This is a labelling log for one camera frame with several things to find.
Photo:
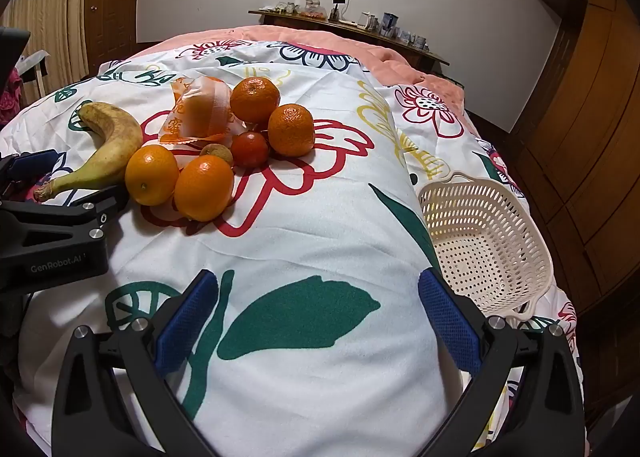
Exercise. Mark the white plastic basket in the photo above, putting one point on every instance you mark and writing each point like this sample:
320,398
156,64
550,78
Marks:
480,257

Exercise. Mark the pink cloth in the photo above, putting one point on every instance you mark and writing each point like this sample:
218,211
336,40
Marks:
7,97

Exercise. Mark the red tomato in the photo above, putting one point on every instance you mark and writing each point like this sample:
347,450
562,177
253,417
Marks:
250,149

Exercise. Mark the clear glass pitcher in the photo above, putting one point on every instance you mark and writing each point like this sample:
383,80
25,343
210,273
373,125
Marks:
367,20

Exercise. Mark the clear container with orange contents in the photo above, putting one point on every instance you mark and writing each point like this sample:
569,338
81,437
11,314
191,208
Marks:
315,9

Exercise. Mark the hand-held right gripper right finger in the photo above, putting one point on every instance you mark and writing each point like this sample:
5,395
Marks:
450,327

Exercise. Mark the yellow banana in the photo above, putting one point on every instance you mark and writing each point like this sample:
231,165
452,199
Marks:
112,137

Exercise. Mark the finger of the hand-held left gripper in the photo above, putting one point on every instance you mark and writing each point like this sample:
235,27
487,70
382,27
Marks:
32,162
112,198

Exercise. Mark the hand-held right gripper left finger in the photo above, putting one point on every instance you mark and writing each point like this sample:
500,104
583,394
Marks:
185,324

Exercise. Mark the pink blanket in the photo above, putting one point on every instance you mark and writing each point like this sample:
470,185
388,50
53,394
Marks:
400,62

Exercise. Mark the white floral blanket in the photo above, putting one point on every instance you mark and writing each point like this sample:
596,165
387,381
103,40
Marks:
320,217

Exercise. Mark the small black stand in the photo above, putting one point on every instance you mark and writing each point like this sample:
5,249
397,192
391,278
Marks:
336,9

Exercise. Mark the green kiwi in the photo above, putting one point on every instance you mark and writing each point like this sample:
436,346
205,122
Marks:
221,152

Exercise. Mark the orange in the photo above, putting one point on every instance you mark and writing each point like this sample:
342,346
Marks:
200,107
151,179
291,129
204,187
255,99

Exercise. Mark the wooden wardrobe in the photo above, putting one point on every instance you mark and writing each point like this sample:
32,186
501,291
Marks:
590,137

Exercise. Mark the wooden shelf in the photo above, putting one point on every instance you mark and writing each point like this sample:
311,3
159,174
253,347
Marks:
350,29

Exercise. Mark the wooden door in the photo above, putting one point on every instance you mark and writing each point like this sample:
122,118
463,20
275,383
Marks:
75,12

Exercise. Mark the blue white carton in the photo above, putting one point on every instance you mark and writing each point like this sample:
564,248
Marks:
390,23

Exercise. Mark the row of small glass jars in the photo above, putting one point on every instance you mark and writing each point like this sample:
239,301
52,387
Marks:
286,8

